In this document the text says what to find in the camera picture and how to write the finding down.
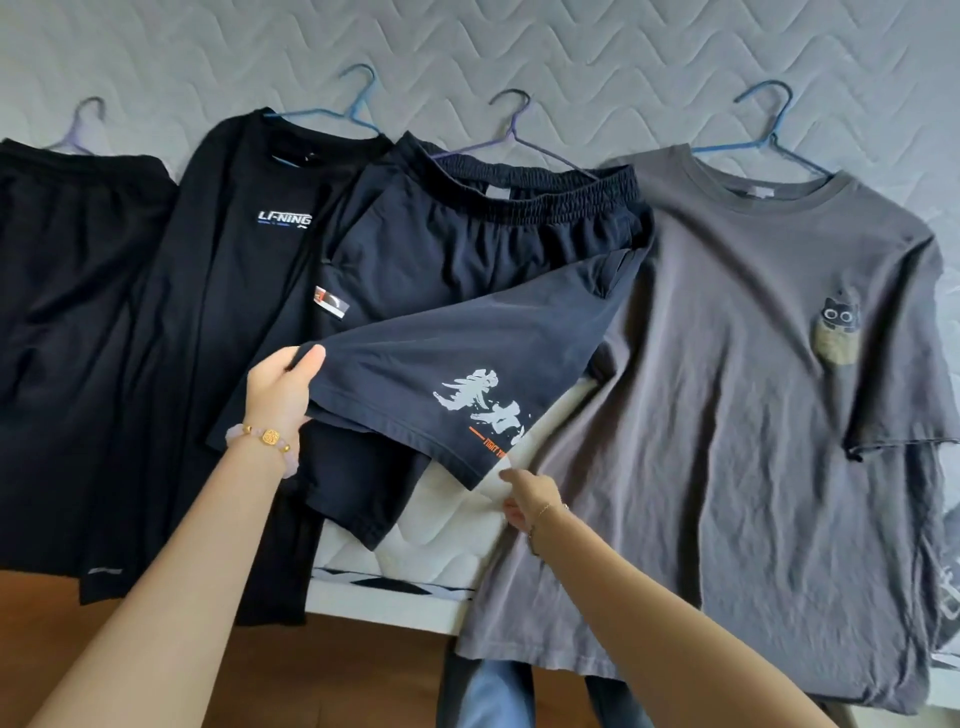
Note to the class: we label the person's left hand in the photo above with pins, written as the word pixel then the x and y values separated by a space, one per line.
pixel 277 397

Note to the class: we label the person's right hand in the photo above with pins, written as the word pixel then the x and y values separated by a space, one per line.
pixel 536 499

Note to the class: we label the black Li-Ning t-shirt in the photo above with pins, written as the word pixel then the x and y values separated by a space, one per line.
pixel 225 300

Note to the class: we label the black shorts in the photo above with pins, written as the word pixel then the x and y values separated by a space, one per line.
pixel 67 337

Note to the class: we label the grey cat t-shirt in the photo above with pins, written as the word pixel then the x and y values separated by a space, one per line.
pixel 750 450

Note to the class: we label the navy shorts with print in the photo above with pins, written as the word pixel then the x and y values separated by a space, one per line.
pixel 465 247

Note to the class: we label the person's right forearm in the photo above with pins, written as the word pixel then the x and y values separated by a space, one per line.
pixel 660 645

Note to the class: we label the person's left forearm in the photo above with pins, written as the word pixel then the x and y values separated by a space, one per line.
pixel 165 600

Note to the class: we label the person's blue jeans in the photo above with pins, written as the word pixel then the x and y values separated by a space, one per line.
pixel 487 697

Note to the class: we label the grey quilted mattress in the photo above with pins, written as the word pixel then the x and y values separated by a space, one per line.
pixel 525 45

